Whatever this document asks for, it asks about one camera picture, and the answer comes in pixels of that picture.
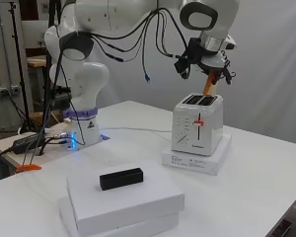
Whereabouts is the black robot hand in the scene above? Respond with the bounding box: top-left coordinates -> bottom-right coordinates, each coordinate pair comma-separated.
186,37 -> 238,86

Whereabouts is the orange tan toast slice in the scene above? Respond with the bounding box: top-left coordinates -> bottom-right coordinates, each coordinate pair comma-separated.
202,69 -> 219,98

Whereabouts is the white steel toaster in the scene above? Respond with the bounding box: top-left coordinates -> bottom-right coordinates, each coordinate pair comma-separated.
172,93 -> 225,157

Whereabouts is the white flat box with print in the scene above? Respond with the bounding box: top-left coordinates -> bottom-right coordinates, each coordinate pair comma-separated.
161,132 -> 233,177

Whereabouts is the black block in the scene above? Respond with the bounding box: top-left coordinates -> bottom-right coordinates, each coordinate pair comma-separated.
99,167 -> 145,192

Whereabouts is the black tripod stand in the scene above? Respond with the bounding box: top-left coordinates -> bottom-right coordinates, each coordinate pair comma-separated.
7,0 -> 36,133

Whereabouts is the black power box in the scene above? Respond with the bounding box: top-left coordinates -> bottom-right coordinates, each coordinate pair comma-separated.
10,132 -> 41,155

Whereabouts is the orange clamp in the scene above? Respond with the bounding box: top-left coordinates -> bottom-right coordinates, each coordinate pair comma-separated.
15,163 -> 43,174

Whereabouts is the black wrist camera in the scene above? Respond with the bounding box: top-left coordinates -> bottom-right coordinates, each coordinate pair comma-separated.
174,54 -> 191,80

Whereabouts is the white table cable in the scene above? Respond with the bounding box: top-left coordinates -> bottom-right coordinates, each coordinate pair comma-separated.
99,125 -> 174,143

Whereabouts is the wall socket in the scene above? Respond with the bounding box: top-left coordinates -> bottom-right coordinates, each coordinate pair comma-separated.
0,85 -> 22,97

